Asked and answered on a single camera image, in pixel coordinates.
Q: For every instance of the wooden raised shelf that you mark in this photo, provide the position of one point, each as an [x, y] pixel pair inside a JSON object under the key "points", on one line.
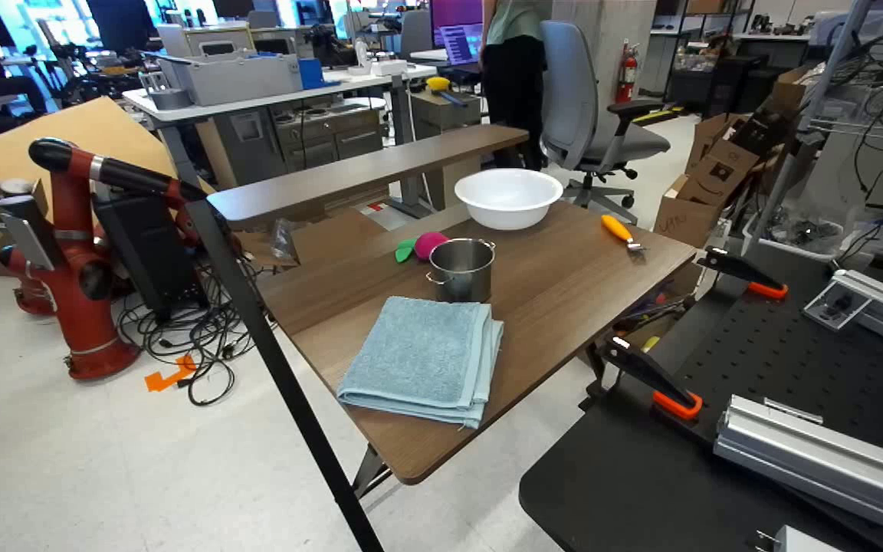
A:
{"points": [[378, 168]]}

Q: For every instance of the light blue towel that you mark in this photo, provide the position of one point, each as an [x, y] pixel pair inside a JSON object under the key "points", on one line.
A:
{"points": [[428, 361]]}

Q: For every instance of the near aluminium rail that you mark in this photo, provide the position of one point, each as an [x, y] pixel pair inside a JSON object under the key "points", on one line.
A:
{"points": [[805, 454]]}

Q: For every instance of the large cardboard box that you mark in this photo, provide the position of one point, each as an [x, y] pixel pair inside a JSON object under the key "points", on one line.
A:
{"points": [[100, 127]]}

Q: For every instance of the near orange black clamp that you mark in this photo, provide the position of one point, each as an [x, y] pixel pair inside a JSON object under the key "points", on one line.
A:
{"points": [[667, 391]]}

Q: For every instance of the far orange black clamp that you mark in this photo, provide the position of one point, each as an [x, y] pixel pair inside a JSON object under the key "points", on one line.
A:
{"points": [[756, 279]]}

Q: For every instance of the far aluminium rail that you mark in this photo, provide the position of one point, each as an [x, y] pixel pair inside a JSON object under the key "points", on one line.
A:
{"points": [[846, 300]]}

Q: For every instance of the aluminium rail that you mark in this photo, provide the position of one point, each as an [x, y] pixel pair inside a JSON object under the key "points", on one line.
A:
{"points": [[805, 454], [846, 300]]}

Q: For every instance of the pink and green toy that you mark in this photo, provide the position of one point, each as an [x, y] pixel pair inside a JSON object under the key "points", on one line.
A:
{"points": [[417, 246]]}

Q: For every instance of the white plastic bowl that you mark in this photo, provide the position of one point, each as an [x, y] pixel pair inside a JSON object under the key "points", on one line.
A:
{"points": [[507, 197]]}

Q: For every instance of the red fire extinguisher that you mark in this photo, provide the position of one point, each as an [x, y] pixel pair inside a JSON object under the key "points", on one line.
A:
{"points": [[627, 74]]}

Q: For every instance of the orange handled peeler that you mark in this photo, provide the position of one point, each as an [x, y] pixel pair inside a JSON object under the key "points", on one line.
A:
{"points": [[621, 232]]}

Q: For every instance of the red robot arm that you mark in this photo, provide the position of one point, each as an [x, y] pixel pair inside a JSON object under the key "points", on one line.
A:
{"points": [[62, 259]]}

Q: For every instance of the black perforated breadboard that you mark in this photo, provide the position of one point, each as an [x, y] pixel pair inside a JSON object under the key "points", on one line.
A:
{"points": [[635, 479]]}

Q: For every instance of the black tripod pole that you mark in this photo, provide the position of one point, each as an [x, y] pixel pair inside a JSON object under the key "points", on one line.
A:
{"points": [[249, 309]]}

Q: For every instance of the person in green shirt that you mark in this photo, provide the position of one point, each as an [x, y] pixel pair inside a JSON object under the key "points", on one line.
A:
{"points": [[514, 62]]}

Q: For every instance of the grey office chair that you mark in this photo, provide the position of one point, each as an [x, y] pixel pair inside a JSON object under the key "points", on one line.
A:
{"points": [[584, 133]]}

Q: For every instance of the orange black clamp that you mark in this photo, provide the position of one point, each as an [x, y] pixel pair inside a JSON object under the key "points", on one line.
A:
{"points": [[667, 391], [756, 279]]}

